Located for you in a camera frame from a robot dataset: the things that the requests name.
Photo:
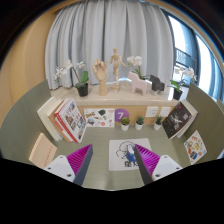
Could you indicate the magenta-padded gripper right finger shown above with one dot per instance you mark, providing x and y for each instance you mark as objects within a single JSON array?
[{"x": 163, "y": 165}]

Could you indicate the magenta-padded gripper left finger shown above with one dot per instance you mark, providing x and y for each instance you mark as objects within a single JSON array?
[{"x": 63, "y": 166}]

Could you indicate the white doodle-print mouse pad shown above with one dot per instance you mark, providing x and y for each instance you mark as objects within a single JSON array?
[{"x": 116, "y": 160}]

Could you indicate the colourful food sticker card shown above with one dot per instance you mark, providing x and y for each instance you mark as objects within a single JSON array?
[{"x": 195, "y": 146}]

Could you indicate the small succulent in white pot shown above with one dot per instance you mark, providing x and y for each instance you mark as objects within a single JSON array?
[
  {"x": 125, "y": 127},
  {"x": 157, "y": 126},
  {"x": 139, "y": 126}
]

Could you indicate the black book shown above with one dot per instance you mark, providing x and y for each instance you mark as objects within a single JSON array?
[{"x": 176, "y": 120}]

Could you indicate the red-edged picture magazine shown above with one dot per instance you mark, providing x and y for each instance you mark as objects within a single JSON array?
[{"x": 73, "y": 120}]

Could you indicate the orange book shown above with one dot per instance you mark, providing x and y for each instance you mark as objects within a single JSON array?
[{"x": 53, "y": 116}]

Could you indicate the white book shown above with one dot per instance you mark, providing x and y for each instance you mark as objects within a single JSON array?
[{"x": 45, "y": 115}]

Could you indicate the stack of white books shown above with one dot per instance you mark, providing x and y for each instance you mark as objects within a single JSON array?
[{"x": 191, "y": 115}]

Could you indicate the white sticker sheet card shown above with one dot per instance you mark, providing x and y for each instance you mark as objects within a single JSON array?
[{"x": 99, "y": 117}]

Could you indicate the green divider panel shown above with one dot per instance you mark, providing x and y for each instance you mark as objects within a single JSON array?
[
  {"x": 208, "y": 113},
  {"x": 20, "y": 120}
]

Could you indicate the round purple number sign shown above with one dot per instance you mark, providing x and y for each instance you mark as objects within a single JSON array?
[{"x": 122, "y": 114}]

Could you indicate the white orchid in black pot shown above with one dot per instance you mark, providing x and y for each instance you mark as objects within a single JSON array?
[
  {"x": 135, "y": 61},
  {"x": 177, "y": 94},
  {"x": 82, "y": 90}
]

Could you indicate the light wooden shelf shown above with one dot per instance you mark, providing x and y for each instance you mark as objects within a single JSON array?
[{"x": 120, "y": 98}]

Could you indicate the dark wooden horse figure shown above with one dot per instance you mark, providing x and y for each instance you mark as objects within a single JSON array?
[{"x": 157, "y": 84}]

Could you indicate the pink wooden horse figure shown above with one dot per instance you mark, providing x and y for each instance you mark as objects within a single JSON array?
[{"x": 137, "y": 83}]

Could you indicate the wooden hand model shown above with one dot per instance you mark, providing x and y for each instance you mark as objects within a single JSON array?
[{"x": 101, "y": 73}]

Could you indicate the wooden mannequin figure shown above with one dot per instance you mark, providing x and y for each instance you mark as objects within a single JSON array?
[{"x": 115, "y": 65}]

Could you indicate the dark-framed window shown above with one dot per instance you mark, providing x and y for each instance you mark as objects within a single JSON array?
[{"x": 200, "y": 60}]

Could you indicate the grey curtain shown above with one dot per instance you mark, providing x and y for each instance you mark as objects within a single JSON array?
[{"x": 106, "y": 33}]

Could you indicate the white wall outlet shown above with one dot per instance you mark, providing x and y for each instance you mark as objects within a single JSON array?
[
  {"x": 151, "y": 111},
  {"x": 165, "y": 111}
]

